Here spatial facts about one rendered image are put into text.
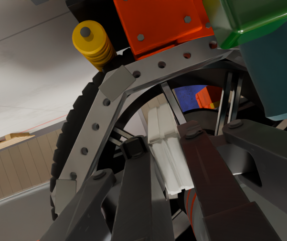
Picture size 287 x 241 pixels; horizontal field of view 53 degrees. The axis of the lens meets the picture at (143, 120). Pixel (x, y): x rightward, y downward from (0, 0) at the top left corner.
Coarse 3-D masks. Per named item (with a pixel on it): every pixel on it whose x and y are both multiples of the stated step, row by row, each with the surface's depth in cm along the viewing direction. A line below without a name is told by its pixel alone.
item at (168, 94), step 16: (224, 64) 55; (176, 80) 63; (192, 80) 70; (208, 80) 70; (224, 80) 59; (240, 80) 57; (128, 96) 56; (144, 96) 62; (224, 96) 57; (240, 96) 57; (256, 96) 71; (128, 112) 64; (176, 112) 58; (224, 112) 57; (112, 144) 70; (112, 160) 78; (176, 224) 57
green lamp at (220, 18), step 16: (208, 0) 18; (224, 0) 16; (240, 0) 16; (256, 0) 16; (272, 0) 15; (208, 16) 19; (224, 16) 16; (240, 16) 16; (256, 16) 16; (272, 16) 16; (224, 32) 17; (240, 32) 16; (256, 32) 17; (224, 48) 19
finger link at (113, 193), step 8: (120, 176) 13; (160, 176) 13; (120, 184) 12; (160, 184) 13; (112, 192) 12; (104, 200) 12; (112, 200) 12; (104, 208) 12; (112, 208) 12; (104, 216) 13; (112, 216) 12
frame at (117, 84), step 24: (192, 48) 47; (216, 48) 47; (120, 72) 47; (144, 72) 48; (168, 72) 47; (96, 96) 48; (120, 96) 48; (96, 120) 48; (96, 144) 48; (72, 168) 48; (72, 192) 47
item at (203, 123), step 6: (186, 114) 102; (192, 114) 102; (198, 114) 102; (204, 114) 101; (210, 114) 101; (216, 114) 101; (198, 120) 101; (204, 120) 101; (210, 120) 101; (216, 120) 101; (204, 126) 101; (210, 126) 101; (210, 132) 101
